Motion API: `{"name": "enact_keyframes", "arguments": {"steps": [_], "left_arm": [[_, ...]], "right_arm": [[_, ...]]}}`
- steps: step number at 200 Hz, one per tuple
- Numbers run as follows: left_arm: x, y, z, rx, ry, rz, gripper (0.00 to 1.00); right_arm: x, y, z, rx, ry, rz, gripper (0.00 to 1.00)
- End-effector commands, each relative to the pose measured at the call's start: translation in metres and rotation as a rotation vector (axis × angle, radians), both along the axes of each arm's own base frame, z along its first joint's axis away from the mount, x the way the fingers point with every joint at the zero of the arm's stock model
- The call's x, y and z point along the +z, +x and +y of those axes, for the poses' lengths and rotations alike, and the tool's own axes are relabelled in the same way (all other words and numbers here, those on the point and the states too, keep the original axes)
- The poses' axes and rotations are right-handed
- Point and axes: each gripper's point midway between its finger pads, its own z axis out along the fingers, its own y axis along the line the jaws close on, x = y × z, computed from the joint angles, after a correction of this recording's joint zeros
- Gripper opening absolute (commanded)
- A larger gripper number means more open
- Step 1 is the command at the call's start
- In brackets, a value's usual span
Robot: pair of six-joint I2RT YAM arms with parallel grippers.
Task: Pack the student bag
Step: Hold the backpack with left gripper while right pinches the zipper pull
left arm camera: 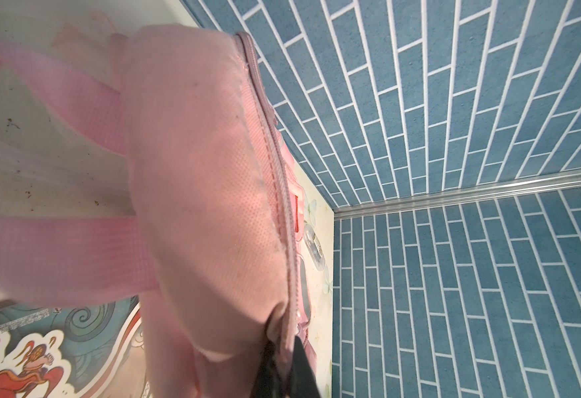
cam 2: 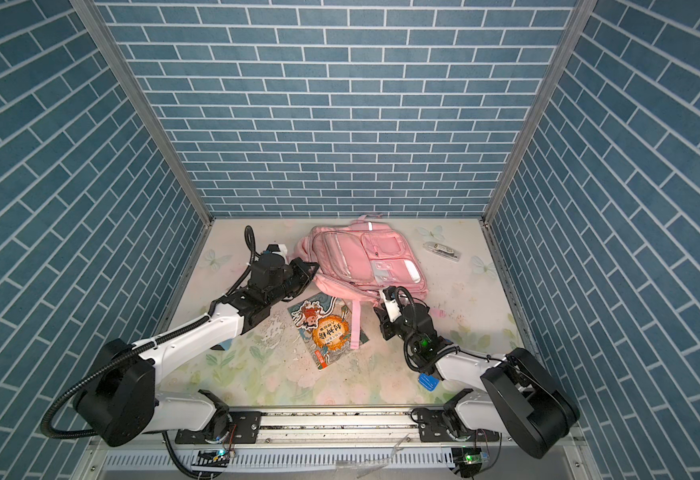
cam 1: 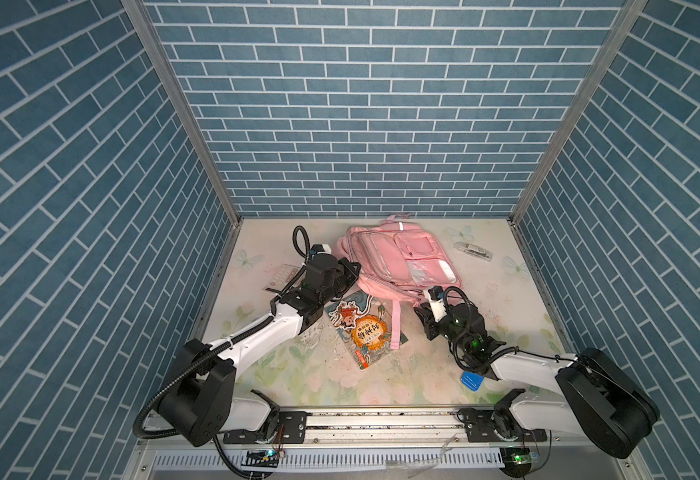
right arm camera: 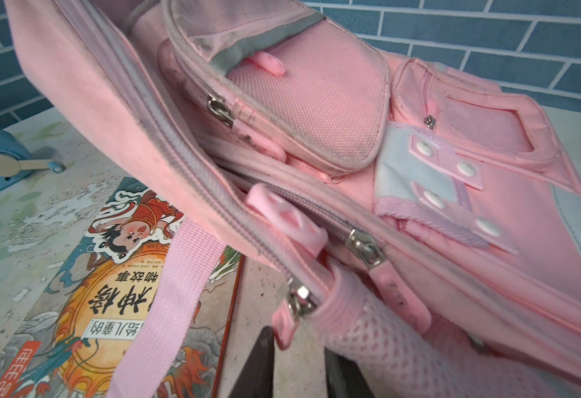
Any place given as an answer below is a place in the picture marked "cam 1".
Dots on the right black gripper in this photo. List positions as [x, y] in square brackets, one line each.
[430, 313]

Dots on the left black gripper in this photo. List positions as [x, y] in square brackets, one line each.
[344, 274]

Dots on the pink student backpack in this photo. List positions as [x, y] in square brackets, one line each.
[400, 261]

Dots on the colourful illustrated book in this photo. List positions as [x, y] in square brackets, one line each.
[365, 326]

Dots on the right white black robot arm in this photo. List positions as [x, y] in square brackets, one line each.
[586, 394]

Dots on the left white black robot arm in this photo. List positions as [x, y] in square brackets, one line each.
[198, 402]

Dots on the pink white calculator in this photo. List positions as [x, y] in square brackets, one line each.
[281, 277]

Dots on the clear plastic pen box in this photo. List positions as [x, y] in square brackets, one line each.
[474, 251]

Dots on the blue pencil case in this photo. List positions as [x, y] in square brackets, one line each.
[471, 381]

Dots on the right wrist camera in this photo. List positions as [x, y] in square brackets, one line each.
[435, 300]

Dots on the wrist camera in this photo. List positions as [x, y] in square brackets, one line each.
[317, 249]
[435, 300]

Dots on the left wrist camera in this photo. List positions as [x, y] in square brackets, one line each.
[317, 249]

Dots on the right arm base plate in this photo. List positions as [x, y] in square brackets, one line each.
[482, 426]

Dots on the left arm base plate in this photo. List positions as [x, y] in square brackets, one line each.
[285, 427]

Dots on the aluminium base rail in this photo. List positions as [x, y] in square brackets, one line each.
[417, 441]

